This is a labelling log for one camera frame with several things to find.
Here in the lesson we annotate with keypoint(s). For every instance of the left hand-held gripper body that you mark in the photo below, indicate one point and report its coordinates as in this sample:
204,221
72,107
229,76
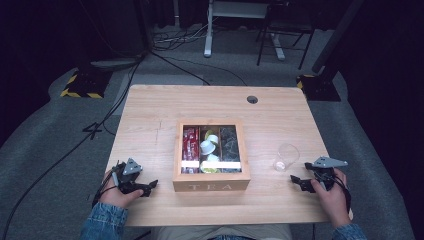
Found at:
128,180

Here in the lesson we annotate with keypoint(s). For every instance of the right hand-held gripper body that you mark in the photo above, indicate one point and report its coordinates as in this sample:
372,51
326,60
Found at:
325,175

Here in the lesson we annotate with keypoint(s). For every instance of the wooden tea box glass lid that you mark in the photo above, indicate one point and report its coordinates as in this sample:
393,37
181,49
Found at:
210,181

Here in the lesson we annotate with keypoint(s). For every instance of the person's left hand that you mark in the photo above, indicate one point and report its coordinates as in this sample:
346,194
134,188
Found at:
115,196

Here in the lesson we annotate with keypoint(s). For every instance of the person's right hand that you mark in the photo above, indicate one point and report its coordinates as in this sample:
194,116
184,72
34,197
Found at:
335,203

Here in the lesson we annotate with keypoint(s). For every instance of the clear glass cup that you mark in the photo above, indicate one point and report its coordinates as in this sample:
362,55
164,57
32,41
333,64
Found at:
286,158

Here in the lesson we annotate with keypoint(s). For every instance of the row of red tea packets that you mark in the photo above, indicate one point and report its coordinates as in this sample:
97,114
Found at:
190,143

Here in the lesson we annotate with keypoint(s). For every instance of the white capsule green lid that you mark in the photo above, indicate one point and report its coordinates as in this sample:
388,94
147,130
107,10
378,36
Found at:
213,137
210,170

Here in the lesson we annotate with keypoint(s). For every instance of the person's lap beige trousers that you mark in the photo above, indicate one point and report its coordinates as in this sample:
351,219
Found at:
200,231

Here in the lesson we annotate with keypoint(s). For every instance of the white coffee capsule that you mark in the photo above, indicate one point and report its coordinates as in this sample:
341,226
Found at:
213,158
207,147

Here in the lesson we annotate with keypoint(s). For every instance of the pile of dark tea bags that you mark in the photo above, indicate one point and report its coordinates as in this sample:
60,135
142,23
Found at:
229,145

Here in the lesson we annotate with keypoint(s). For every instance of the yellow black striped stand base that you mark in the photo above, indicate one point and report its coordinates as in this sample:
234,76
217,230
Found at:
85,85
320,87

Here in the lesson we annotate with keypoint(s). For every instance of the black chair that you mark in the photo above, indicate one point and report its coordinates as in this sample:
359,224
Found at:
286,23

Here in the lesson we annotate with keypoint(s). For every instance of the black slanted post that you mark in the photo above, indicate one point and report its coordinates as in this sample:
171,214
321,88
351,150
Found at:
336,36

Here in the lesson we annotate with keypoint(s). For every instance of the white desk frame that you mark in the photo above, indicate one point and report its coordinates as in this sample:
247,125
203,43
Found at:
208,40

